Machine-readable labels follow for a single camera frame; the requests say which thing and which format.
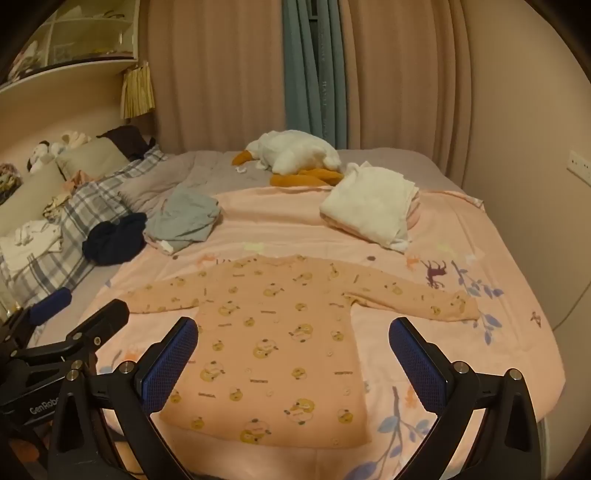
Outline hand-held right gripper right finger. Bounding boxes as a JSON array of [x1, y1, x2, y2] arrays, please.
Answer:
[[389, 316, 543, 480]]

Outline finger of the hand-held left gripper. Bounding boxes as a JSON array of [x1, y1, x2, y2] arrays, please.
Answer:
[[0, 287, 74, 344], [9, 299, 131, 370]]

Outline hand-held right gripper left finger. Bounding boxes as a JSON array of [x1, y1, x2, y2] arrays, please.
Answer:
[[48, 316, 199, 480]]

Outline pink cartoon print shirt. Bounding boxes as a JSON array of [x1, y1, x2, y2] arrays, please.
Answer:
[[119, 255, 482, 449]]

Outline white small clothes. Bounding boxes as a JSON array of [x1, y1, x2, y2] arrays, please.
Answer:
[[0, 220, 63, 271]]

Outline stack of white folded clothes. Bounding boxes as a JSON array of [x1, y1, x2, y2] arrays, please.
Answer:
[[320, 161, 422, 252]]

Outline dark navy garment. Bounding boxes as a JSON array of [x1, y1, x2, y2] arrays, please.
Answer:
[[82, 213, 148, 266]]

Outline beige pillow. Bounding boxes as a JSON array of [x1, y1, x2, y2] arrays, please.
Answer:
[[55, 137, 130, 178], [0, 171, 65, 236]]

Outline grey crumpled garment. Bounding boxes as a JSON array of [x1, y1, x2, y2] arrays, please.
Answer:
[[144, 188, 223, 254]]

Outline small plush toys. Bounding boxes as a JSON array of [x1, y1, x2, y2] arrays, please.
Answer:
[[28, 131, 93, 171]]

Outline dark brown cloth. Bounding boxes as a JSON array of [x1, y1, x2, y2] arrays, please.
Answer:
[[97, 126, 155, 160]]

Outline pink printed blanket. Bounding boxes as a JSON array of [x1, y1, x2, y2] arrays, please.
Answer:
[[95, 185, 566, 480]]

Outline white goose plush toy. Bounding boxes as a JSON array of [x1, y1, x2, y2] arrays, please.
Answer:
[[231, 130, 345, 188]]

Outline white shelf cabinet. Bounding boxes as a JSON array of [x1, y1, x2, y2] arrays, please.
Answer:
[[0, 0, 141, 93]]

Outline pink curtain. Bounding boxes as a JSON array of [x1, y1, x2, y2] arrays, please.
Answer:
[[148, 0, 288, 155], [337, 0, 476, 185]]

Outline teal curtain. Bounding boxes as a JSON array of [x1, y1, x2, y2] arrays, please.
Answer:
[[281, 0, 343, 139]]

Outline white wall socket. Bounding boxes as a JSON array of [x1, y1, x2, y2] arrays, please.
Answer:
[[567, 148, 591, 183]]

